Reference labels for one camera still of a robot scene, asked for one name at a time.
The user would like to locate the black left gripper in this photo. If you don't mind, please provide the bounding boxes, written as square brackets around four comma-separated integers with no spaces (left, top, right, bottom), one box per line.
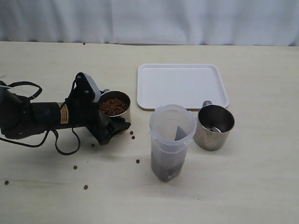
[61,92,131,145]

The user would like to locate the steel mug with kibble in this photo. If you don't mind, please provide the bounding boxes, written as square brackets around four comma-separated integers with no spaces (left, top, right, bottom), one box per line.
[98,91,131,126]

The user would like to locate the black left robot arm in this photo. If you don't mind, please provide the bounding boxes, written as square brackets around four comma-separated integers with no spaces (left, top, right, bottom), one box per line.
[0,72,131,145]

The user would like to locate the translucent plastic container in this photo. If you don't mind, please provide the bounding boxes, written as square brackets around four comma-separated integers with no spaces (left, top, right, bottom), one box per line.
[149,105,197,182]

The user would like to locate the white plastic tray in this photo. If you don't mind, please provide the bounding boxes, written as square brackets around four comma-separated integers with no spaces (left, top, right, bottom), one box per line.
[136,63,229,111]

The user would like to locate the white curtain backdrop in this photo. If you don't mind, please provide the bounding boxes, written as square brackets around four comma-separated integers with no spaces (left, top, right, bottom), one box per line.
[0,0,299,46]

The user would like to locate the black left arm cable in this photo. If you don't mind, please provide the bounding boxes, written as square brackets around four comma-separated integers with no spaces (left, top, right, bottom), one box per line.
[0,80,81,155]

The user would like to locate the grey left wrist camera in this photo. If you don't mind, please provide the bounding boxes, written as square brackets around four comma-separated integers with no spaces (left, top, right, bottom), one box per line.
[75,72,102,103]

